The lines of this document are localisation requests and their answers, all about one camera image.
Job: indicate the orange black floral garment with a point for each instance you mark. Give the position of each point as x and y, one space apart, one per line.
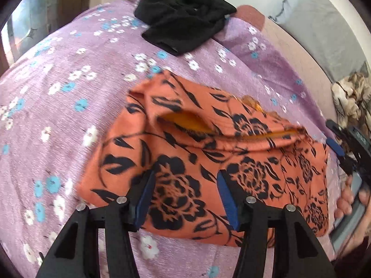
179 115

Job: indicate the stained glass window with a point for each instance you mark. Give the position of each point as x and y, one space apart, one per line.
29 26

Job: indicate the pink beige mattress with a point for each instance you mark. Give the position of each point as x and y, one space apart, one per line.
289 49

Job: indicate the purple floral bedsheet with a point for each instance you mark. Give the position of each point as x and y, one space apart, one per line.
72 121

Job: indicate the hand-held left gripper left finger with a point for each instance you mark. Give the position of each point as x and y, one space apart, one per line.
144 204

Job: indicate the person's right hand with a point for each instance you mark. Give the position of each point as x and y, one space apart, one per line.
345 201

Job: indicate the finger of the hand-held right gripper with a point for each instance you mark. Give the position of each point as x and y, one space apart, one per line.
334 147
336 128

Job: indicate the grey pillow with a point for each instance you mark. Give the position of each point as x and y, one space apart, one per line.
318 29

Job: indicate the brown cream floral blanket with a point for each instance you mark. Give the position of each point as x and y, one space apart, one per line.
352 98

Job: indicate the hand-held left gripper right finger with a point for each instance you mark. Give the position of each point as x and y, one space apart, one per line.
229 202

